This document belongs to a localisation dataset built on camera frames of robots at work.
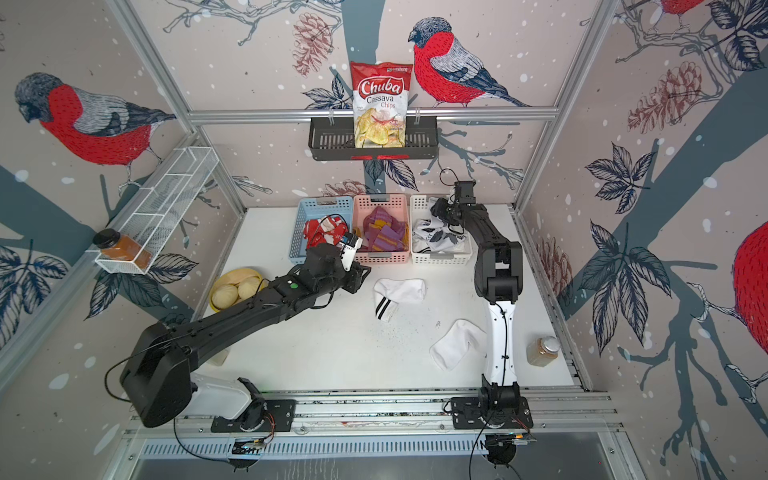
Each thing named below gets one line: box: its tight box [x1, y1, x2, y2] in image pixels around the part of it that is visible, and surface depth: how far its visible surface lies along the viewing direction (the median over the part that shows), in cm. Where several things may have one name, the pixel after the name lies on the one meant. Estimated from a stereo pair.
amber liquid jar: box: [526, 336, 561, 367], surface depth 77 cm
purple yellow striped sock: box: [362, 207, 409, 252], surface depth 112 cm
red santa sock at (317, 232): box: [303, 216, 335, 250], surface depth 112 cm
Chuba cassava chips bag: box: [350, 61, 413, 149], surface depth 87 cm
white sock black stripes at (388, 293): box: [373, 278, 426, 322], surface depth 97 cm
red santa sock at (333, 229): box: [320, 216, 349, 246], surface depth 113 cm
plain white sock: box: [429, 318, 488, 371], surface depth 87 cm
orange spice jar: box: [93, 228, 152, 269], surface depth 63 cm
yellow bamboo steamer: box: [209, 268, 265, 313], surface depth 92 cm
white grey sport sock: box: [412, 216, 470, 253], surface depth 108 cm
